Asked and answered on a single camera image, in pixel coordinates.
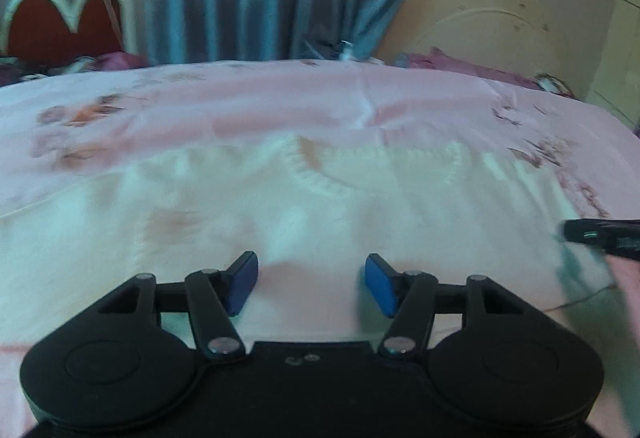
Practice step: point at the cream arched headboard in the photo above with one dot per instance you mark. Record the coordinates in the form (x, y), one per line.
(490, 33)

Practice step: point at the red heart-shaped headboard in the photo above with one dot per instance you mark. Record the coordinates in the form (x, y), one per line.
(60, 26)

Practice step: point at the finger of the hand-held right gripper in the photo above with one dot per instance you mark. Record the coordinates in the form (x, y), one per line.
(590, 230)

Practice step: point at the pile of colourful clothes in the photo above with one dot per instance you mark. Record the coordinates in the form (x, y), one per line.
(75, 64)

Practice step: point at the purple cloth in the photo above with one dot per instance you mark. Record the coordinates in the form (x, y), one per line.
(465, 68)

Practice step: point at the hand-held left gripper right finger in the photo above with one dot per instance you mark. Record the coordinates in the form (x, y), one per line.
(380, 285)

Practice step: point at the cream knit sweater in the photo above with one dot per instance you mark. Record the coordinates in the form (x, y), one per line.
(350, 213)

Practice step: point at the pink floral bedsheet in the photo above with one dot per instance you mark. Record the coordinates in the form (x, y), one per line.
(310, 93)

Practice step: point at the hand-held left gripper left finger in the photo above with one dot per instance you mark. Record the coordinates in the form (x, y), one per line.
(242, 280)

